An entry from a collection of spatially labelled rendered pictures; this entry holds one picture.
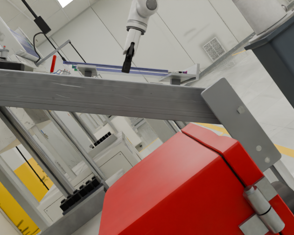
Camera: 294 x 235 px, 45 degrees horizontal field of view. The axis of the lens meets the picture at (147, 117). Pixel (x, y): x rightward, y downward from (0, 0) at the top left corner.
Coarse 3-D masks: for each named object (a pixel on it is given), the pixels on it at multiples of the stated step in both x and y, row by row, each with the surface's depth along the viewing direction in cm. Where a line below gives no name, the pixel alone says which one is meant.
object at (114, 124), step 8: (64, 64) 545; (72, 72) 561; (80, 72) 620; (96, 120) 559; (112, 120) 560; (120, 120) 561; (136, 120) 635; (144, 120) 560; (104, 128) 560; (112, 128) 556; (120, 128) 561; (128, 128) 562; (136, 128) 559; (96, 136) 559; (128, 136) 563; (136, 136) 564; (136, 144) 565
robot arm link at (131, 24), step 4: (132, 20) 141; (128, 24) 142; (132, 24) 141; (136, 24) 140; (140, 24) 141; (144, 24) 142; (136, 28) 142; (140, 28) 141; (144, 28) 142; (144, 32) 146
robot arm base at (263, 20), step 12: (240, 0) 121; (252, 0) 119; (264, 0) 118; (276, 0) 120; (240, 12) 125; (252, 12) 120; (264, 12) 119; (276, 12) 119; (288, 12) 125; (252, 24) 123; (264, 24) 120; (276, 24) 117; (264, 36) 119
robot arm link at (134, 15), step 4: (136, 0) 141; (132, 4) 143; (136, 4) 139; (132, 8) 142; (136, 8) 139; (132, 12) 142; (136, 12) 140; (128, 16) 144; (132, 16) 141; (136, 16) 141; (140, 16) 140; (128, 20) 143; (136, 20) 141; (140, 20) 141; (144, 20) 142; (148, 20) 144
